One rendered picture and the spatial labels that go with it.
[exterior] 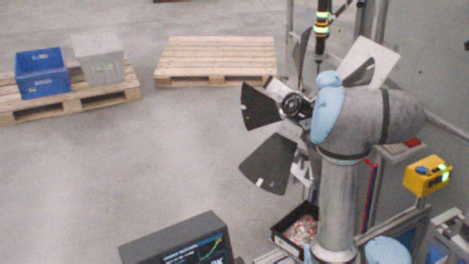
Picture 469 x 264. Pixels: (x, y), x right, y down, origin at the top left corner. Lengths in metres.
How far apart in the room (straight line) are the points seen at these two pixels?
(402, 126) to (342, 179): 0.17
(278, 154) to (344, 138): 0.93
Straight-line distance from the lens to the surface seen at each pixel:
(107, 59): 4.37
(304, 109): 1.73
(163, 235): 1.21
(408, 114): 0.89
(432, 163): 1.79
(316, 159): 1.60
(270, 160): 1.79
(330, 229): 1.03
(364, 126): 0.87
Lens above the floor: 2.09
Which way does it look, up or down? 34 degrees down
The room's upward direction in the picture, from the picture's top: 3 degrees clockwise
